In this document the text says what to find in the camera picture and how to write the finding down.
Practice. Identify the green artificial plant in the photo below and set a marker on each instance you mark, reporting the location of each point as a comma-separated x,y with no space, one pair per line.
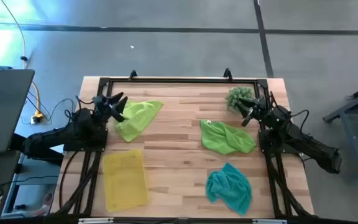
236,95

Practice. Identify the teal microfiber towel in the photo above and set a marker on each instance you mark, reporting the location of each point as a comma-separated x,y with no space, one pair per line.
228,186

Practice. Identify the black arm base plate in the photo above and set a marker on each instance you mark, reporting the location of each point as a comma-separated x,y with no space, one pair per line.
264,140
98,144

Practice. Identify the black metal table frame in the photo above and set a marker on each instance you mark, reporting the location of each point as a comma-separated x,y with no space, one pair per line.
182,80

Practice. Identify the grey metal side table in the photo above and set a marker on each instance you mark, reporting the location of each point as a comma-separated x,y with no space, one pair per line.
350,108

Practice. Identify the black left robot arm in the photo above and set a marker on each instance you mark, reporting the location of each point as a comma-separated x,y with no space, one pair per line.
61,137

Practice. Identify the yellow plastic basket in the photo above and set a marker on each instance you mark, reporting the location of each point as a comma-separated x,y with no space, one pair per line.
124,180

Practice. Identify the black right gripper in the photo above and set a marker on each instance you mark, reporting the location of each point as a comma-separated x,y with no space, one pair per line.
258,107

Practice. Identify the grey low cart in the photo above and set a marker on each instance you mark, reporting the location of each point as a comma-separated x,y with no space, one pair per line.
42,171

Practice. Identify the black desk support beam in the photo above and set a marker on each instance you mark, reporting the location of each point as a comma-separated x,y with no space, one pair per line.
15,141

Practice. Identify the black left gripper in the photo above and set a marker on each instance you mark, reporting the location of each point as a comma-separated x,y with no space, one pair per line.
102,105

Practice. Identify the lime green microfiber towel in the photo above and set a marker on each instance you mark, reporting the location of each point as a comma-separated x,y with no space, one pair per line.
138,118
222,138

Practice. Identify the silver metal bracket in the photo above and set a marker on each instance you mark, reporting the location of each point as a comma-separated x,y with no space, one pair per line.
269,221
95,221

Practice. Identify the dark grey desk top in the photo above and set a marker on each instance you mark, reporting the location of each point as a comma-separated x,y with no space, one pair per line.
2,109

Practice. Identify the black table clamp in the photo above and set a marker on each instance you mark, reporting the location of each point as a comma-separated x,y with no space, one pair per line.
132,74
227,74

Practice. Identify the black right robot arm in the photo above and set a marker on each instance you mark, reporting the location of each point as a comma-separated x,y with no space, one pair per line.
306,143

